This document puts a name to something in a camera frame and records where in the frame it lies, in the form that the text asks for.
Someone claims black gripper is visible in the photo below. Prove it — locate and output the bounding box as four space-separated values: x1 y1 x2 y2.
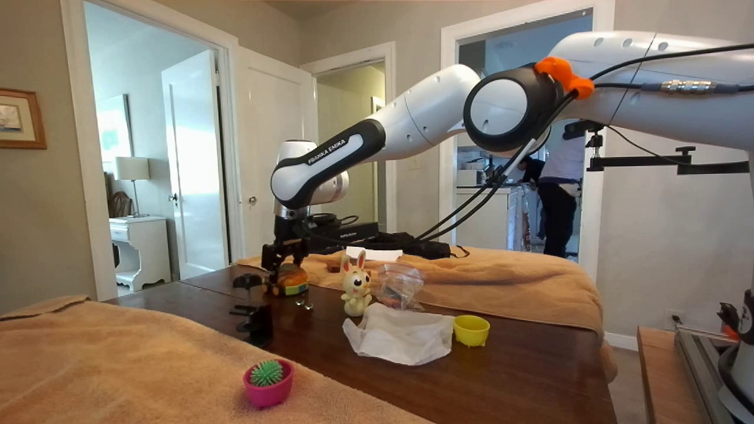
259 235 311 292

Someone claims orange tiger toy car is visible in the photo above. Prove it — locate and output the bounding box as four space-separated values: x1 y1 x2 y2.
267 263 311 300

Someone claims cream plush animal toy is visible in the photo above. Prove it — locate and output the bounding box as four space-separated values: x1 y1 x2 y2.
339 250 377 318

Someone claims long white box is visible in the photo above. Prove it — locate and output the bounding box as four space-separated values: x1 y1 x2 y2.
343 242 404 266

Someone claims green spiky ball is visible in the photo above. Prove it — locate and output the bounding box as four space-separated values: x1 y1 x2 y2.
250 358 285 388

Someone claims clear plastic bag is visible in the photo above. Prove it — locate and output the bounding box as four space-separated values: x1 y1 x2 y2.
373 262 425 310

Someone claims pink plastic bowl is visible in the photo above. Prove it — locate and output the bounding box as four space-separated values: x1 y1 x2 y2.
239 358 296 413

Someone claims white panel door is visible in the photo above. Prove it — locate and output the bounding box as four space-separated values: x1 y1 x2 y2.
233 44 320 262
159 48 230 283

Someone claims white cabinet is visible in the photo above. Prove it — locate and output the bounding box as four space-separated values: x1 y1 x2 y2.
105 212 172 298

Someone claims white table lamp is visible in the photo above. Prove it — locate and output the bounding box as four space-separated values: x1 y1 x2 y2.
115 154 152 220

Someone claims tan towel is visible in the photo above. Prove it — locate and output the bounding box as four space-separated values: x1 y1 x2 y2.
233 246 621 385
0 292 434 424

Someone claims yellow plastic cup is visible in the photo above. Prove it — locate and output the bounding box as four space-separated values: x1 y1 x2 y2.
451 313 491 349

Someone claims person in dark shirt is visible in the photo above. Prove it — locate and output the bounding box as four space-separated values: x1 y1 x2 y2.
523 154 548 186

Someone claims person in white shirt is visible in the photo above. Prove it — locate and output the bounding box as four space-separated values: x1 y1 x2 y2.
540 134 588 260

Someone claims wooden side stand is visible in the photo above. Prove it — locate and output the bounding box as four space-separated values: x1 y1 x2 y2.
636 326 709 424

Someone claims black white figure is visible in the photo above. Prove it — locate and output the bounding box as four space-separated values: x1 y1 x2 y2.
714 287 754 424

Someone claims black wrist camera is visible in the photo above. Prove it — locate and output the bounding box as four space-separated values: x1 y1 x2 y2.
299 210 365 247

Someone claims wooden picture frame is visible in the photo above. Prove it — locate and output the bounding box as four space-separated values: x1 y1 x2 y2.
0 84 46 151

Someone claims black exterior camera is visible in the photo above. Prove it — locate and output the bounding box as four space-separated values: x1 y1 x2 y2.
563 118 611 142

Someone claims orange cable clip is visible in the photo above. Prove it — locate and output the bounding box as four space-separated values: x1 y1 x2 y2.
531 55 597 101

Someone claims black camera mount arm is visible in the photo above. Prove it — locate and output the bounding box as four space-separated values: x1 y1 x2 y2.
583 133 752 177

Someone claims grey metal rail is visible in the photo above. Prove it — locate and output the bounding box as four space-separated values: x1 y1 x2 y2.
672 313 745 424

